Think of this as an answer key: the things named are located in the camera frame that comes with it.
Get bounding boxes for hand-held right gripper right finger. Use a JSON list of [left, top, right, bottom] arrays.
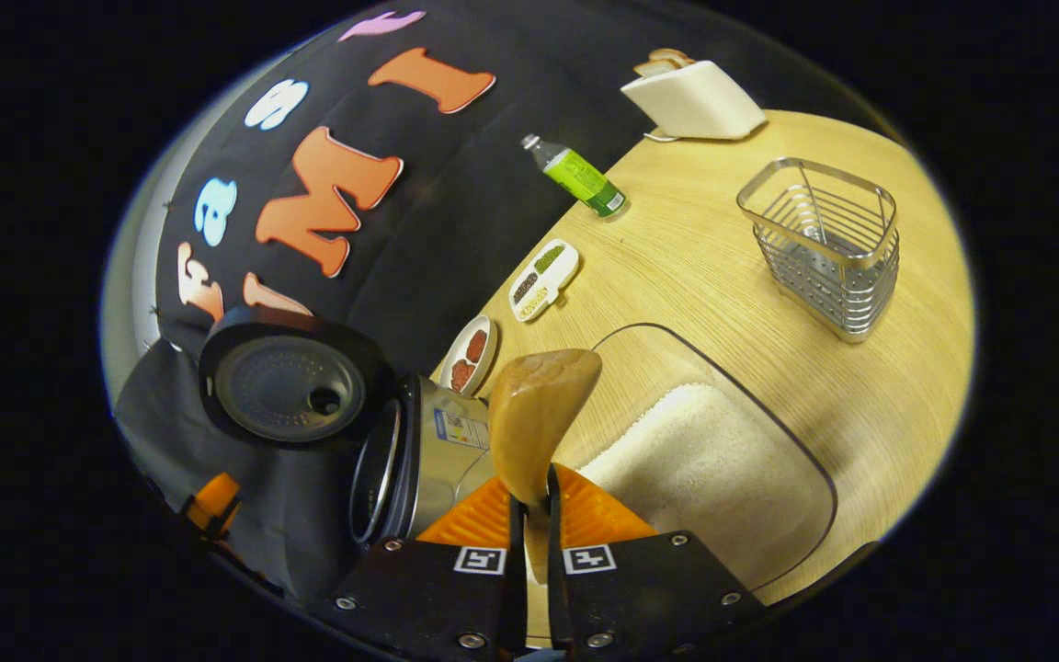
[[543, 462, 767, 662]]

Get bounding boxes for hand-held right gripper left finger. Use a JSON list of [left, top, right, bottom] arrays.
[[309, 474, 528, 662]]

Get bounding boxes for black rice cooker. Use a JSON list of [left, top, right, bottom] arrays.
[[199, 306, 499, 550]]

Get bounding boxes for clear tub of white rice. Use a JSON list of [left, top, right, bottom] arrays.
[[575, 322, 839, 595]]

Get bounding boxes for wooden spoon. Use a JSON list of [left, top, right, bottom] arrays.
[[488, 348, 604, 645]]

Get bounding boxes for metal wire chopstick holder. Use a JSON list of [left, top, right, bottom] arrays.
[[736, 156, 900, 344]]

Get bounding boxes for round plate of red meat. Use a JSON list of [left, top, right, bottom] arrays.
[[438, 314, 499, 397]]

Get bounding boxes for white divided dish of beans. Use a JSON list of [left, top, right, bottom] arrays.
[[509, 239, 582, 324]]

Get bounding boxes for black backdrop cloth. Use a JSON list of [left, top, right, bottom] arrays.
[[109, 0, 871, 603]]

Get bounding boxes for green drink bottle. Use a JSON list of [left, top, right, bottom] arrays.
[[520, 133, 628, 220]]

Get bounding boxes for white toaster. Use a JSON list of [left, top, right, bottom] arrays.
[[620, 60, 768, 142]]

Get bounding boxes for toasted bread slices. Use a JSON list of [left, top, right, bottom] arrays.
[[633, 48, 697, 78]]

